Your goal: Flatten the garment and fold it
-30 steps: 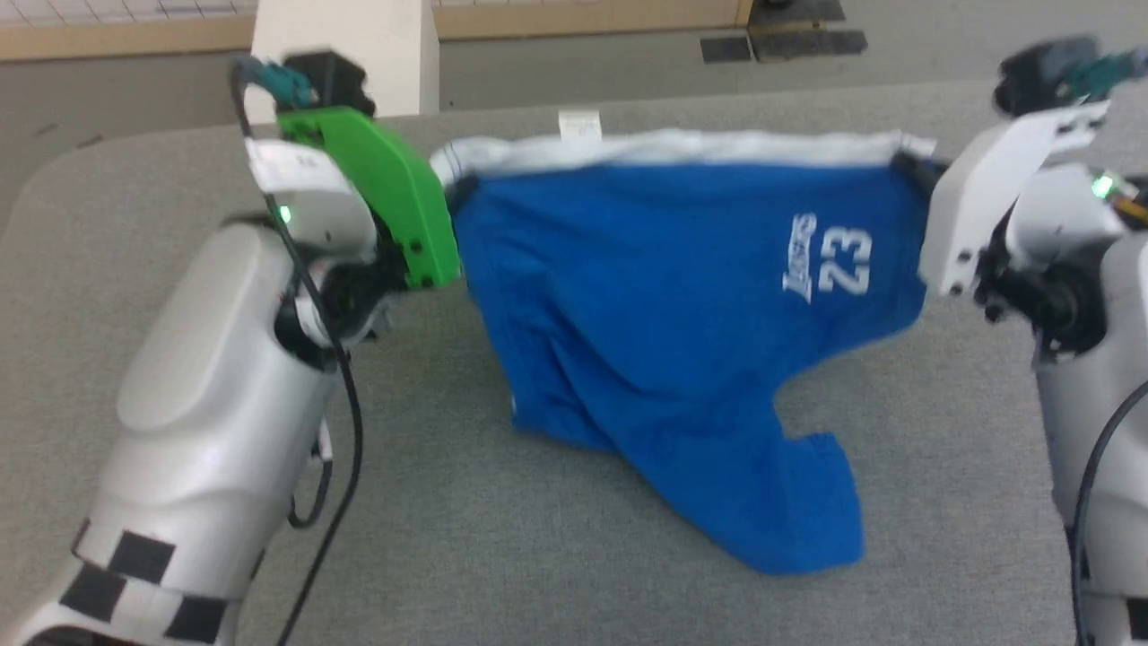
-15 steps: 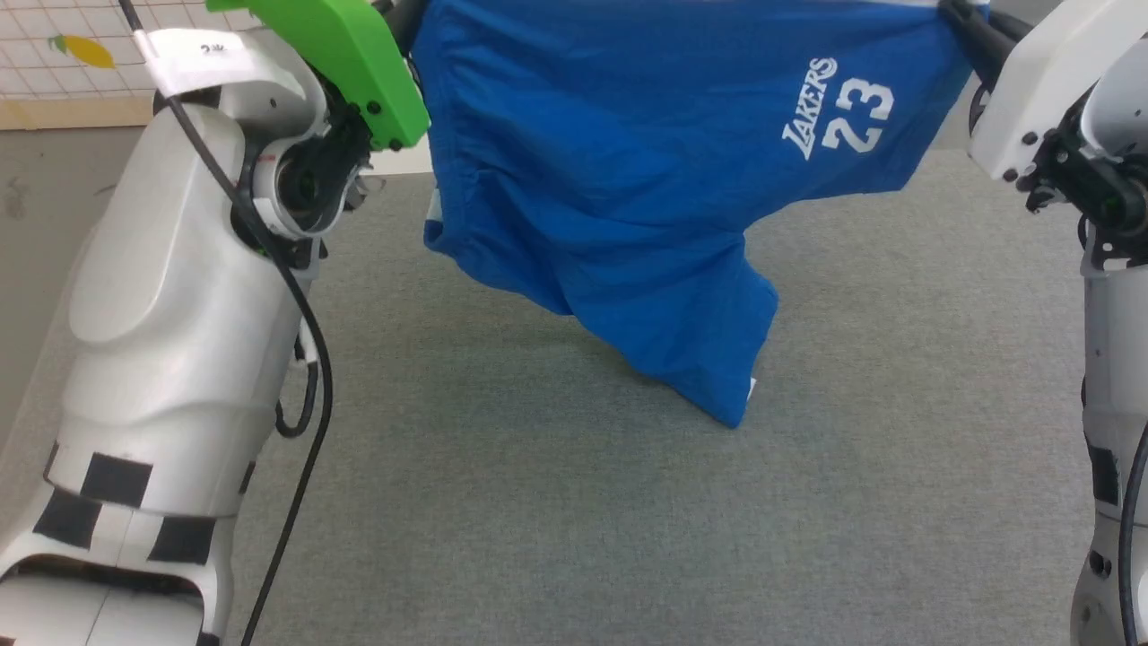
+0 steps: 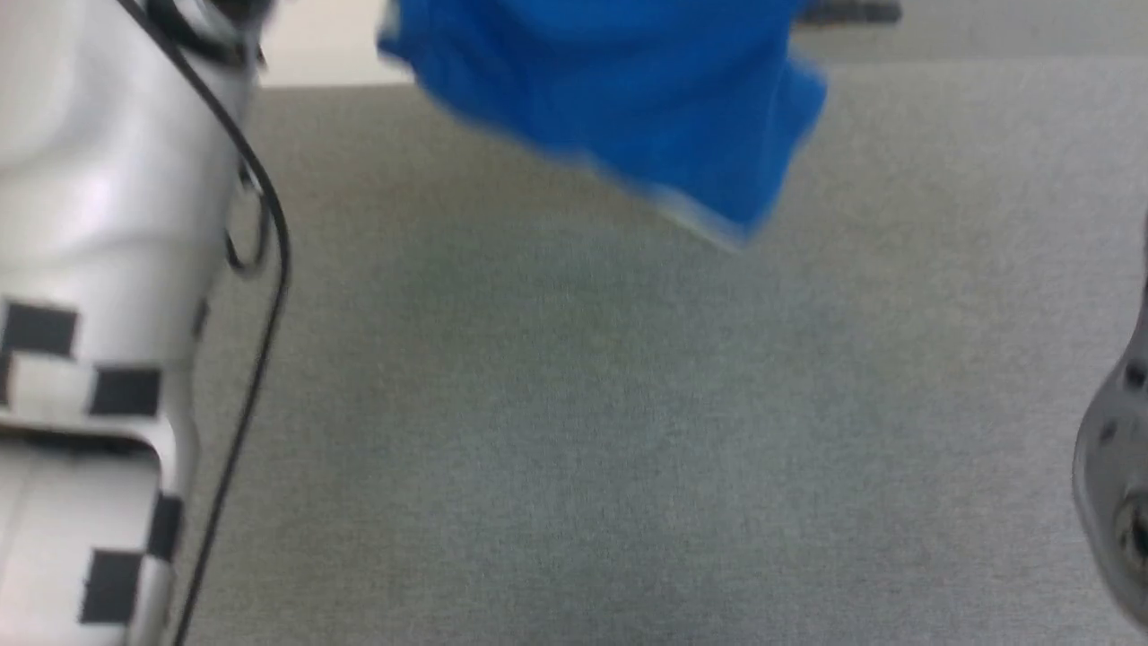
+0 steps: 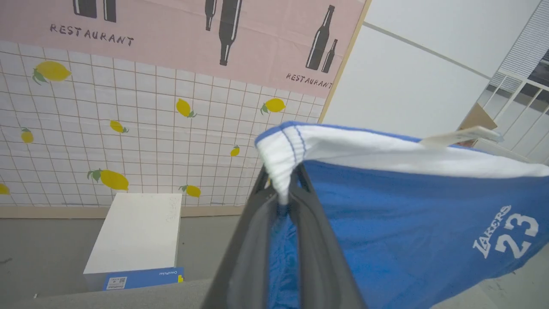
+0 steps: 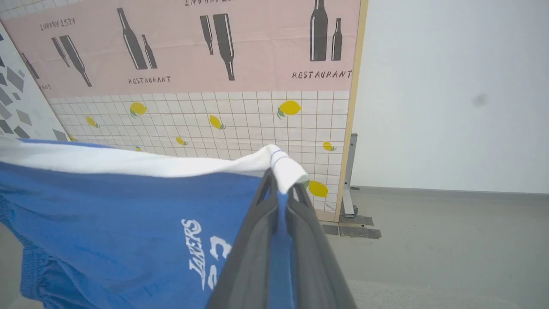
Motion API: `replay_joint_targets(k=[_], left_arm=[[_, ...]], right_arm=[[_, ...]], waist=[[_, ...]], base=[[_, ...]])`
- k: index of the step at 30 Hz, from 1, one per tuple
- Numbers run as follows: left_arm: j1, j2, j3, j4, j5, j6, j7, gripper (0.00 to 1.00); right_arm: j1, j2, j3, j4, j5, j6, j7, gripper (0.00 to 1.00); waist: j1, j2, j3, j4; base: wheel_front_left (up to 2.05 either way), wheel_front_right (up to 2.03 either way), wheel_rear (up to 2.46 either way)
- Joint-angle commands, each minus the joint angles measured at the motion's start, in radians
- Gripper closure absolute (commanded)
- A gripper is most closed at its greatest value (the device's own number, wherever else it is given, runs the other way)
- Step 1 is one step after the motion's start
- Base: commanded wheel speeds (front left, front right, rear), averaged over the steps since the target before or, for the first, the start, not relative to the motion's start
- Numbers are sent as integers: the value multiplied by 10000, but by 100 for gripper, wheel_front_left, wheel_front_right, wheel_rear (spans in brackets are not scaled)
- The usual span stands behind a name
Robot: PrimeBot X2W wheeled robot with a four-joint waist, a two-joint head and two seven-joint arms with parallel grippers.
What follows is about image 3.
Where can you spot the large black floor mat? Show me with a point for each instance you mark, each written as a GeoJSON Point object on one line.
{"type": "Point", "coordinates": [852, 11]}

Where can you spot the blue shorts with white trim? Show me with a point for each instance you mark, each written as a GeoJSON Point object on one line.
{"type": "Point", "coordinates": [628, 81]}

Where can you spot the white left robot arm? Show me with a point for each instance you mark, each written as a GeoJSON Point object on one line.
{"type": "Point", "coordinates": [90, 224]}

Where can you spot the grey fabric sofa cushion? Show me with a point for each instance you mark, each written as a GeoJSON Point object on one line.
{"type": "Point", "coordinates": [628, 431]}

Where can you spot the white box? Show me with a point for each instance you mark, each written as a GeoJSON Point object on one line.
{"type": "Point", "coordinates": [323, 45]}

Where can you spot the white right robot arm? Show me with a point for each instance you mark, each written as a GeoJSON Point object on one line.
{"type": "Point", "coordinates": [1117, 467]}

